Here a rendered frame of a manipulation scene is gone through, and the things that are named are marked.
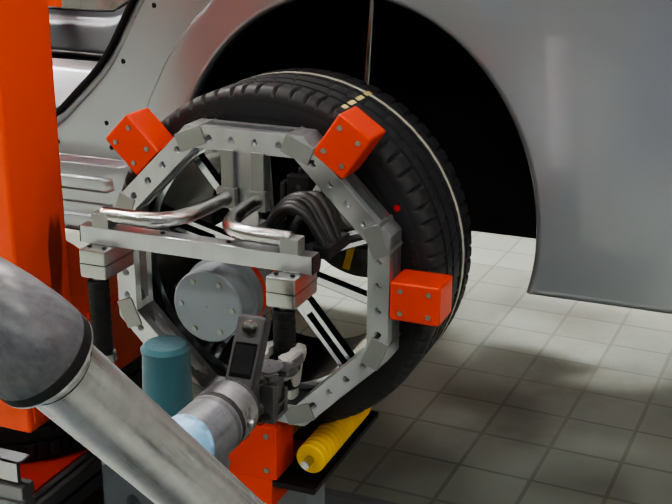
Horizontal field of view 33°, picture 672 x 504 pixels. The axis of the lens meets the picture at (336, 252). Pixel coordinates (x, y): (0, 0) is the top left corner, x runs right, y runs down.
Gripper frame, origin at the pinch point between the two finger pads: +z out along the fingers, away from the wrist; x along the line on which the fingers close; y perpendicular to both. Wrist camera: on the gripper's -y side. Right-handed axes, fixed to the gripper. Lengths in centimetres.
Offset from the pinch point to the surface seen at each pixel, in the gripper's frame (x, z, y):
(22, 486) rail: -67, 15, 50
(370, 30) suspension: -19, 85, -37
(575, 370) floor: 15, 190, 83
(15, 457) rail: -70, 17, 44
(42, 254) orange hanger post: -57, 14, -3
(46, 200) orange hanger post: -57, 17, -12
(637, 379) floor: 34, 191, 83
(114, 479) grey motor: -49, 21, 47
